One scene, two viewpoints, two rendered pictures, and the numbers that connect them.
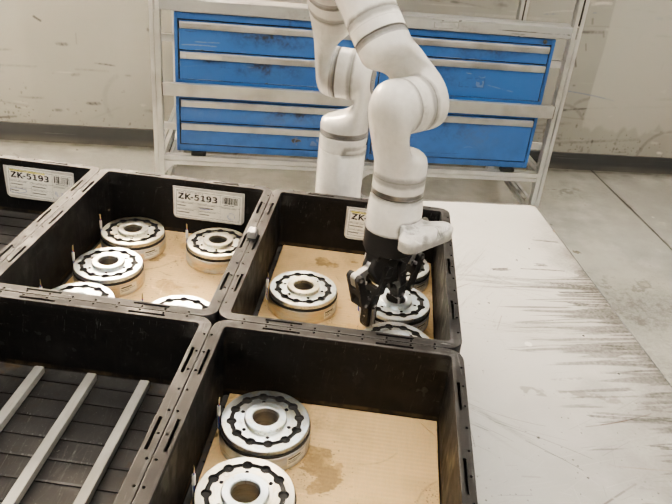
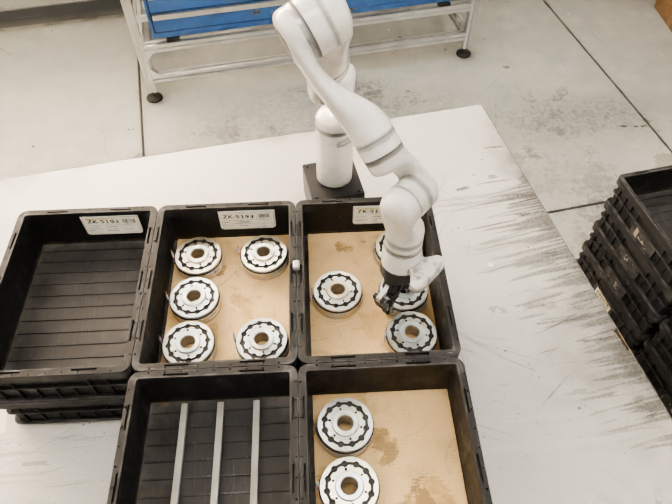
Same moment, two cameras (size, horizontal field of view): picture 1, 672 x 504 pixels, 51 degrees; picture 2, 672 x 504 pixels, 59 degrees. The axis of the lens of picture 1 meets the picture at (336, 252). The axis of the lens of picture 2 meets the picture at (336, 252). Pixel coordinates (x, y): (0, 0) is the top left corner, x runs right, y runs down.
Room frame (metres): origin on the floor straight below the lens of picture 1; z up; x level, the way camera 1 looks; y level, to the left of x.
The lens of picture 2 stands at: (0.20, 0.12, 1.89)
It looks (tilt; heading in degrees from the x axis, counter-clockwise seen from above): 52 degrees down; 354
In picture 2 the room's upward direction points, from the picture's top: straight up
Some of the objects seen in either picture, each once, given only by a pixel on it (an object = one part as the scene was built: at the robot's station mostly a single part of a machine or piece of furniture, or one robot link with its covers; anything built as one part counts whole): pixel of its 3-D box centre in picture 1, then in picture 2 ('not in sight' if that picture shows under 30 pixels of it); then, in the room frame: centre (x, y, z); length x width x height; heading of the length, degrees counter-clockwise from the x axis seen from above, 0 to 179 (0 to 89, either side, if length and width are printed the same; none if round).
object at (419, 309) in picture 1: (395, 302); (403, 289); (0.88, -0.10, 0.86); 0.10 x 0.10 x 0.01
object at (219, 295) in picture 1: (149, 235); (222, 280); (0.90, 0.28, 0.92); 0.40 x 0.30 x 0.02; 177
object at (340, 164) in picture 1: (339, 173); (334, 150); (1.29, 0.01, 0.89); 0.09 x 0.09 x 0.17; 6
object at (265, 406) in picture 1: (265, 418); (345, 423); (0.60, 0.06, 0.86); 0.05 x 0.05 x 0.01
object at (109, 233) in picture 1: (133, 231); (198, 255); (1.02, 0.34, 0.86); 0.10 x 0.10 x 0.01
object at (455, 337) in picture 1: (351, 261); (370, 273); (0.89, -0.02, 0.92); 0.40 x 0.30 x 0.02; 177
